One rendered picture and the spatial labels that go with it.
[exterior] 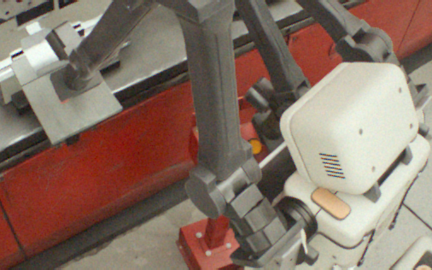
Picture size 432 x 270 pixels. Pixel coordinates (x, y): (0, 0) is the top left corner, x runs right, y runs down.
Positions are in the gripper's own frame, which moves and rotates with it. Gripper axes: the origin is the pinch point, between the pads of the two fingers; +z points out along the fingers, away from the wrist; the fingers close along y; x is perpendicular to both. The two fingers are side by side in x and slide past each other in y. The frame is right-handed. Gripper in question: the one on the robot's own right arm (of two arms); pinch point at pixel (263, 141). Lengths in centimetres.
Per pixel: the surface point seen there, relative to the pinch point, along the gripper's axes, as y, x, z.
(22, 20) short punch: 41, 50, -25
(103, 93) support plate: 18.8, 36.9, -18.4
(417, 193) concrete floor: -30, -85, 74
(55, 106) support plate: 20, 49, -18
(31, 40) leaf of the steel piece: 40, 49, -15
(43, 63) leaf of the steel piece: 33, 48, -15
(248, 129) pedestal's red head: 5.5, 0.5, 5.2
